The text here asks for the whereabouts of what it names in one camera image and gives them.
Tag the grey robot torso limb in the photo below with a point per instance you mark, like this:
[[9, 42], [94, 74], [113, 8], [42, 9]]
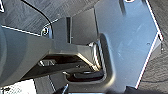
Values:
[[20, 50]]

